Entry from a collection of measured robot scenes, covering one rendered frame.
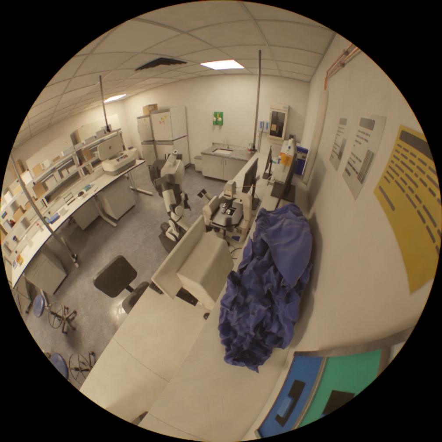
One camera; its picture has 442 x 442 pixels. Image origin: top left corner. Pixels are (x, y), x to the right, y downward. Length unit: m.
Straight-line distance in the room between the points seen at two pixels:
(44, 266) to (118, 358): 2.22
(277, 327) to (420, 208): 0.54
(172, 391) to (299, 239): 0.82
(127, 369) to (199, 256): 1.08
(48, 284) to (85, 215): 1.72
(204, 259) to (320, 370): 0.65
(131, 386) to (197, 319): 0.81
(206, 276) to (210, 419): 0.67
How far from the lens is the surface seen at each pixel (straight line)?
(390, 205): 0.42
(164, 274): 0.70
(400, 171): 0.43
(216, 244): 0.80
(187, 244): 0.76
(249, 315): 0.58
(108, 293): 1.59
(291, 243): 0.67
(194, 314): 1.19
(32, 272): 3.24
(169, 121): 4.01
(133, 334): 1.33
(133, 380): 1.39
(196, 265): 0.74
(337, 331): 0.46
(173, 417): 0.77
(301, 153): 1.68
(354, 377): 0.26
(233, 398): 0.70
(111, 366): 1.48
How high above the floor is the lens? 1.91
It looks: 44 degrees down
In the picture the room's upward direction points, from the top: straight up
